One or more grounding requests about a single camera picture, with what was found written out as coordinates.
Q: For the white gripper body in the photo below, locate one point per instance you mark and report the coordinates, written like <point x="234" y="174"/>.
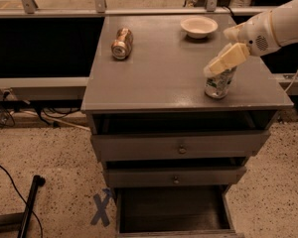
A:
<point x="255" y="35"/>

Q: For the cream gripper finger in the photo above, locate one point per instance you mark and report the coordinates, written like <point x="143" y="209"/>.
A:
<point x="230" y="56"/>
<point x="234" y="33"/>

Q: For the green white 7up can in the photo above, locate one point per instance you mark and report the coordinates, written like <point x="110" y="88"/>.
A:
<point x="217" y="86"/>

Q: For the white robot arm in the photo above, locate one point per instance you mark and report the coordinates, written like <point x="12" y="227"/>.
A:
<point x="286" y="24"/>

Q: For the grey drawer cabinet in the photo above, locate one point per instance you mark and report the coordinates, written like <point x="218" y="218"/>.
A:
<point x="164" y="74"/>

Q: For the brown soda can lying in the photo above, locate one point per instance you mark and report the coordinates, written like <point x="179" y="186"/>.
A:
<point x="122" y="45"/>

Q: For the grey middle drawer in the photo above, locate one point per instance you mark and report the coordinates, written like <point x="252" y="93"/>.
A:
<point x="183" y="172"/>

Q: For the grey drawer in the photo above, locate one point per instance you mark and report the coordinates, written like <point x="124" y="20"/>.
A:
<point x="178" y="136"/>
<point x="174" y="212"/>
<point x="183" y="172"/>

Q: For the grey top drawer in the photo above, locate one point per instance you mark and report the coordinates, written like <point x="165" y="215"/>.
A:
<point x="178" y="136"/>

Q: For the grey bottom drawer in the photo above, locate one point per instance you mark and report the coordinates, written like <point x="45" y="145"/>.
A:
<point x="174" y="212"/>

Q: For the white bowl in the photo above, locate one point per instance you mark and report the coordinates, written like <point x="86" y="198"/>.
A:
<point x="198" y="27"/>

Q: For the blue tape X mark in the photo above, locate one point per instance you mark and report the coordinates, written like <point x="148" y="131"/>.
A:
<point x="101" y="204"/>

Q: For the black metal bar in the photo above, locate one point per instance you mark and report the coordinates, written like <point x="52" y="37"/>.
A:
<point x="28" y="212"/>

